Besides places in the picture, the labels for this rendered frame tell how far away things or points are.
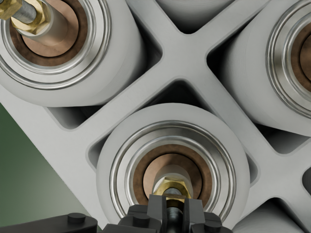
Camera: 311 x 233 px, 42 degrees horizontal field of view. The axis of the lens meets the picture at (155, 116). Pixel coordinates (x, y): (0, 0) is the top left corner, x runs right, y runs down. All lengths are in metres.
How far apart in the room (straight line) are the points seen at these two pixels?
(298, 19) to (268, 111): 0.06
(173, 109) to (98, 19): 0.07
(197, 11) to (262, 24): 0.09
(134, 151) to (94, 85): 0.05
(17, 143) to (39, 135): 0.20
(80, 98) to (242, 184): 0.11
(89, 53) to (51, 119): 0.10
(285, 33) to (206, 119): 0.07
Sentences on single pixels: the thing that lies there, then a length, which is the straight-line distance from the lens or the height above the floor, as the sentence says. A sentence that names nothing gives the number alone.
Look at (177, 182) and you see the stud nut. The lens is 0.21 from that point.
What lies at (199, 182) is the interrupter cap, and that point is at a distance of 0.25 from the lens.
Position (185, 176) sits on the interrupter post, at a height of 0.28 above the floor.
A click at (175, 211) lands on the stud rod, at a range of 0.17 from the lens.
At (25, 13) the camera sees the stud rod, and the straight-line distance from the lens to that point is 0.21.
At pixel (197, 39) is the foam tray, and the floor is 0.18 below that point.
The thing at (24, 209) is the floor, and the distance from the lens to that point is 0.54.
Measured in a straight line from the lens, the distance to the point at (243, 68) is 0.27.
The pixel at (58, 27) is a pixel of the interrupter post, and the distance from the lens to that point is 0.24.
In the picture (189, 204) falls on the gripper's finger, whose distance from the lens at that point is 0.15.
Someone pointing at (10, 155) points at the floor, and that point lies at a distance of 0.54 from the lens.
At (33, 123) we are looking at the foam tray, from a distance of 0.33.
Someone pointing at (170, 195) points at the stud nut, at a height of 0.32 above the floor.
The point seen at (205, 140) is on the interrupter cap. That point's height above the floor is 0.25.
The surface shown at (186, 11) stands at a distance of 0.33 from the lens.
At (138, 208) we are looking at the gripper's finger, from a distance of 0.16.
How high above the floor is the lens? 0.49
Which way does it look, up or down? 87 degrees down
